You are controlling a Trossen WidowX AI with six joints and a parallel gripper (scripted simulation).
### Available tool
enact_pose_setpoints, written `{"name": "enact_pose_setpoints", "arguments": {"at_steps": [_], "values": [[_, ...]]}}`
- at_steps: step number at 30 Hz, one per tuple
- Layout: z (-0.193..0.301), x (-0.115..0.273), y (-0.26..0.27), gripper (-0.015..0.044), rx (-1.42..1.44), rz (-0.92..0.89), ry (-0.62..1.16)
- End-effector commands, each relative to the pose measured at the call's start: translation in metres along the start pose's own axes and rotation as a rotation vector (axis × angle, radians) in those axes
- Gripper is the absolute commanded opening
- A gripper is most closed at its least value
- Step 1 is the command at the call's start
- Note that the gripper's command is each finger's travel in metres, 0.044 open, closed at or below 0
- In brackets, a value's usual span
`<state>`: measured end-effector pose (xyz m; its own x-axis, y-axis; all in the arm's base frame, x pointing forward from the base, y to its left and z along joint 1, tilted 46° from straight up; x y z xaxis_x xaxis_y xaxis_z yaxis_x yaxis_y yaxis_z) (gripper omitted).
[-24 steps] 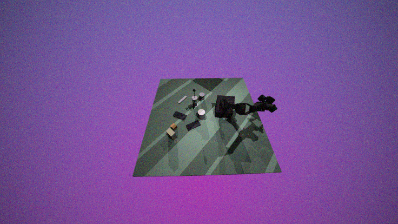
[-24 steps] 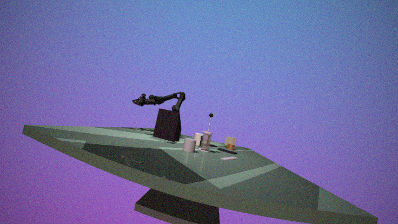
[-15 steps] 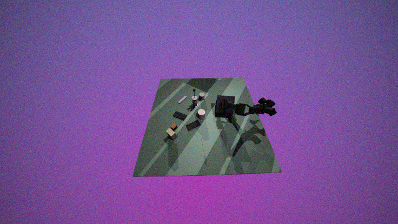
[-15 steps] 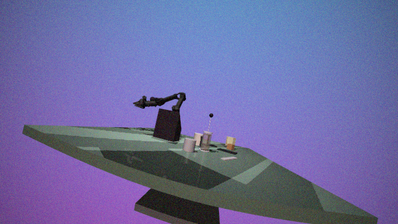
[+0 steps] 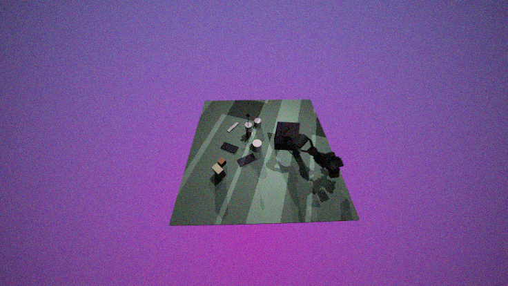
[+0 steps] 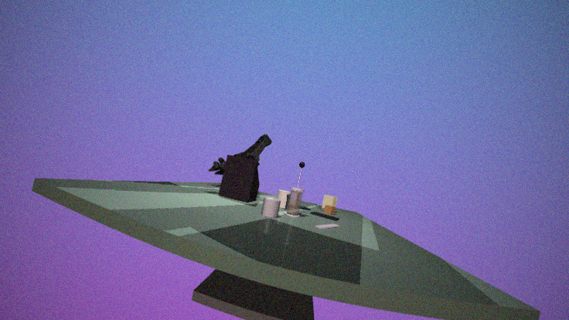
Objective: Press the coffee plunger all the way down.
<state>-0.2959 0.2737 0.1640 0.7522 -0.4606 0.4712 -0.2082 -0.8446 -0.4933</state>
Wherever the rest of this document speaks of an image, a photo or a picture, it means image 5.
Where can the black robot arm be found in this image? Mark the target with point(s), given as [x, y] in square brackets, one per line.
[320, 158]

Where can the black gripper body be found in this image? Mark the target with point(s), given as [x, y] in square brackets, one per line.
[331, 155]

